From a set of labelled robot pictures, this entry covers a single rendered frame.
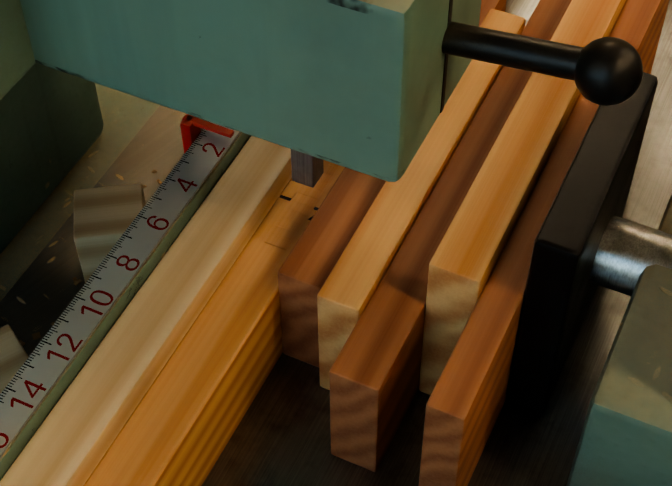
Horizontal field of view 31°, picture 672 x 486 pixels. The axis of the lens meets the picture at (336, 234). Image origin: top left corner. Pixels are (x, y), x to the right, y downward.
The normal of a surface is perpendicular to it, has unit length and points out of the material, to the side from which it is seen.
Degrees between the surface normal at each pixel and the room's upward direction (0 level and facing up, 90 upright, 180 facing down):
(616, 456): 90
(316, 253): 0
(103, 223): 0
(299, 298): 90
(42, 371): 0
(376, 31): 90
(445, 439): 90
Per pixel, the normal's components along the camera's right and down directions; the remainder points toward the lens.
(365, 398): -0.43, 0.69
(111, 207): 0.00, -0.65
